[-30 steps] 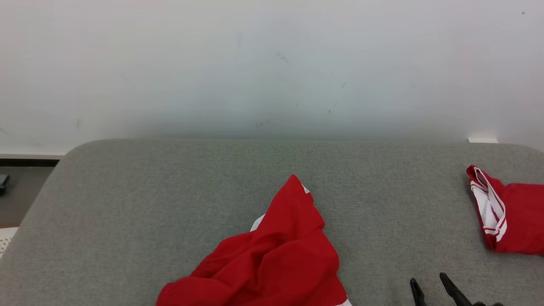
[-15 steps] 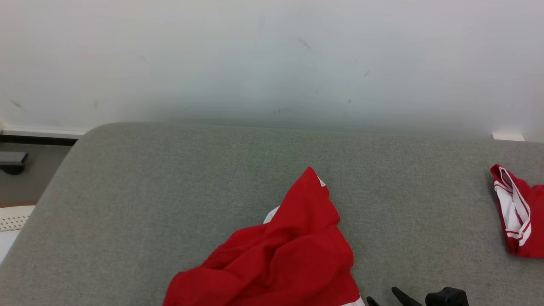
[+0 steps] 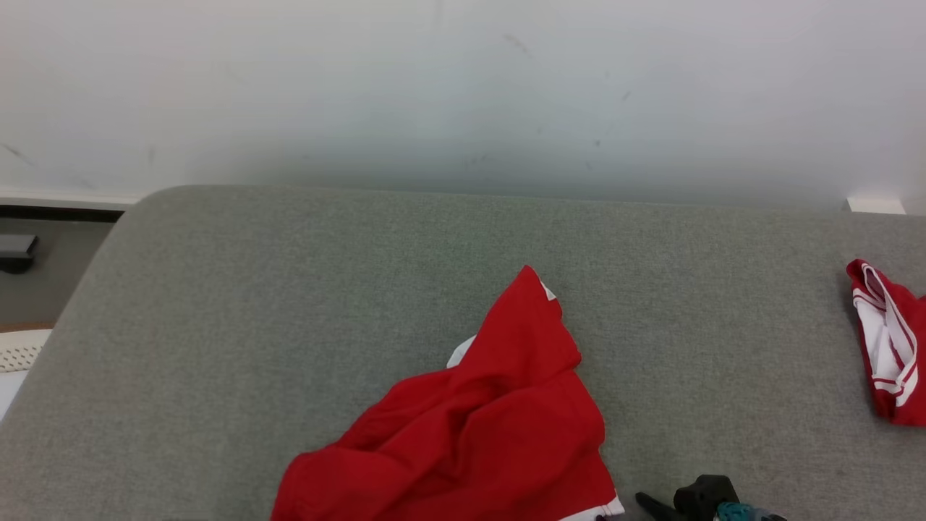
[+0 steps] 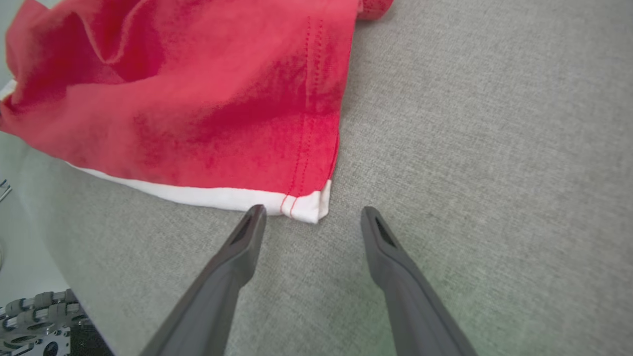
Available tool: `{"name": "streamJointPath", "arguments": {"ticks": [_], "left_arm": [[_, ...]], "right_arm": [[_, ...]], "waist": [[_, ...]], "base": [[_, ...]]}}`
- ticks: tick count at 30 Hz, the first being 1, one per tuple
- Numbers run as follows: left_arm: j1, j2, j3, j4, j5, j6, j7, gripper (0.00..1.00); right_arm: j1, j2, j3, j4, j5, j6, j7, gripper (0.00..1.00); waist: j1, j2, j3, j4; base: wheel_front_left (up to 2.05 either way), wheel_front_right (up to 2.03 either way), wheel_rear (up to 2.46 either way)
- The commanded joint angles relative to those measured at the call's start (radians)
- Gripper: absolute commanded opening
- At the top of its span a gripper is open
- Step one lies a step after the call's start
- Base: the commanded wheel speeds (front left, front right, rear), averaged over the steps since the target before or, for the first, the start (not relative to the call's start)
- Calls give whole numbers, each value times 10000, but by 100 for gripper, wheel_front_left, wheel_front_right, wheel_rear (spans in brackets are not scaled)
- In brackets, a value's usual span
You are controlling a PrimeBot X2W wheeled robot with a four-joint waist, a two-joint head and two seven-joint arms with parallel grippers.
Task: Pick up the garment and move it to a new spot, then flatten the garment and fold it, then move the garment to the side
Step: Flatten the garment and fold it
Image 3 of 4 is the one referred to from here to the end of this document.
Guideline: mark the crumpled red and white garment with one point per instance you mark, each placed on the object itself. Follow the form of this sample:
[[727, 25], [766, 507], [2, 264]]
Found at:
[[904, 318]]

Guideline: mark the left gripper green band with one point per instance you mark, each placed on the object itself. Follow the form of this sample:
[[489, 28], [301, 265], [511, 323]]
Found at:
[[749, 514]]

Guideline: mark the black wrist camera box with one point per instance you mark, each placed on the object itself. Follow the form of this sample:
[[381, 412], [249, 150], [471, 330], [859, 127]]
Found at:
[[705, 498]]

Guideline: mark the black floor object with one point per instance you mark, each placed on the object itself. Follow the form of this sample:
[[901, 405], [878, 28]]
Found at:
[[14, 250]]

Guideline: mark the red jersey with white trim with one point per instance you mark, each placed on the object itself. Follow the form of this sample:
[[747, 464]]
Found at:
[[470, 434]]

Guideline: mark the white wall skirting board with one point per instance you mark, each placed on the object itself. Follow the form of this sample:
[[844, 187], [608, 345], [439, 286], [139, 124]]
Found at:
[[65, 198]]

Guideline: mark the white perforated laundry basket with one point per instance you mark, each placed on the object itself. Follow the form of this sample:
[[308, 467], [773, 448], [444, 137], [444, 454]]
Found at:
[[18, 351]]

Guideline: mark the small white block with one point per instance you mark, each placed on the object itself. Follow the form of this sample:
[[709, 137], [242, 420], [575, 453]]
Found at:
[[875, 205]]

